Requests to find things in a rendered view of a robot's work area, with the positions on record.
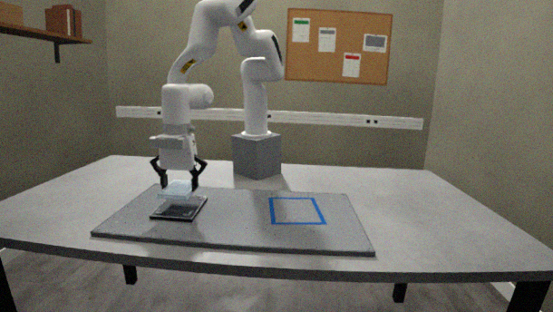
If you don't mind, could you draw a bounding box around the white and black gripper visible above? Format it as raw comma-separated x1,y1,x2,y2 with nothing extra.
150,133,208,191

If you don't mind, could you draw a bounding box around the blue tape outline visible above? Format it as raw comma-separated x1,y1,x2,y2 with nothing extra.
268,197,327,225

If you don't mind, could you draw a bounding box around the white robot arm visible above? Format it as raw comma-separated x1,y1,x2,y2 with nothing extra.
149,0,284,150

